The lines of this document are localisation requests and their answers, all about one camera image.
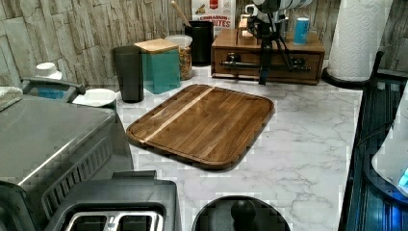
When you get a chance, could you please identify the black drawer handle bar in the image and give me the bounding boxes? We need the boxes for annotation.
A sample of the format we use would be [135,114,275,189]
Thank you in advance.
[220,53,312,71]

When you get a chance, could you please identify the black paper towel holder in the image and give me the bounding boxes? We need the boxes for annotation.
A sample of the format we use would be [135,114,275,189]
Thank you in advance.
[321,51,384,90]

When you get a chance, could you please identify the large dark wooden cutting board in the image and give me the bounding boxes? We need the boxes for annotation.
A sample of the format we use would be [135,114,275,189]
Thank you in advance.
[126,85,274,169]

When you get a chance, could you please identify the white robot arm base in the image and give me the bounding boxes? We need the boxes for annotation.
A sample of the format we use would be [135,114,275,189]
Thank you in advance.
[365,82,407,207]

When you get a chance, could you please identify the black and silver toaster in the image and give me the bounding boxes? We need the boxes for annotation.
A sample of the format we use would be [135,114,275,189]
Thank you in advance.
[0,169,184,231]

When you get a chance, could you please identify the wooden spoon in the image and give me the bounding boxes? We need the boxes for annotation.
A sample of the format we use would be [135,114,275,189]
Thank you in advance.
[170,0,191,27]

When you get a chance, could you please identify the paper towel roll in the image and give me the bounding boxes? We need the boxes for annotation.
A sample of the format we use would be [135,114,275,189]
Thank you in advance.
[327,0,393,81]

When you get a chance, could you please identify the black utensil holder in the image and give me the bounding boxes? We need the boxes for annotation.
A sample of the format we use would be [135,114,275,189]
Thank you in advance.
[185,20,214,65]

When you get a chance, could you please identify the teal canister with bamboo lid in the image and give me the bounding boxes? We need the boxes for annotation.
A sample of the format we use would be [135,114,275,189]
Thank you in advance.
[136,38,180,94]

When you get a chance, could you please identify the folded white towel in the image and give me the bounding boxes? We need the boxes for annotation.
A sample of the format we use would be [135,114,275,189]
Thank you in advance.
[0,87,23,111]

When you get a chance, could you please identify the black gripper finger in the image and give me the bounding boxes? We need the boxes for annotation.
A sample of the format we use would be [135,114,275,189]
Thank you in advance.
[259,39,272,85]
[275,36,293,71]

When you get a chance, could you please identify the stainless toaster oven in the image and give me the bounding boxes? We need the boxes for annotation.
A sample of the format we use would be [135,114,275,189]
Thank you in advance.
[0,77,133,225]

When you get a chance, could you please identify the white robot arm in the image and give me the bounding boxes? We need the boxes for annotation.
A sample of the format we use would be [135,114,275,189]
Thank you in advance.
[247,0,313,85]

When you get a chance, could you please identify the dark grey tumbler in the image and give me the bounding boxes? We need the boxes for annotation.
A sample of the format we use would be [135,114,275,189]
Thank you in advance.
[113,45,143,103]

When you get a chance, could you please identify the cinnamon bites cereal box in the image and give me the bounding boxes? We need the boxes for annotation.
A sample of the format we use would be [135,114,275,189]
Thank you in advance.
[191,0,236,37]

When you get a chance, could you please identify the wooden drawer box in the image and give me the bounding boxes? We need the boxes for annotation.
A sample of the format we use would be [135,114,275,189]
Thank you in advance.
[212,29,325,85]

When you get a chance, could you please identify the clear jar with white lid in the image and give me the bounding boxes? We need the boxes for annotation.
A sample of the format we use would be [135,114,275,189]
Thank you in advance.
[166,35,192,81]

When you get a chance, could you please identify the white small bowl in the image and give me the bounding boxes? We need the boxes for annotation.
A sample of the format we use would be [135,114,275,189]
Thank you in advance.
[73,89,116,108]

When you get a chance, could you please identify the black coffee grinder jar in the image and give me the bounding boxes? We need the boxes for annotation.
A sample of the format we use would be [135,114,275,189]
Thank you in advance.
[191,195,291,231]

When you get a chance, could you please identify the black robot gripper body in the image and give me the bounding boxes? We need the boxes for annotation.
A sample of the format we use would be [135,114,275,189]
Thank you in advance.
[244,3,287,40]

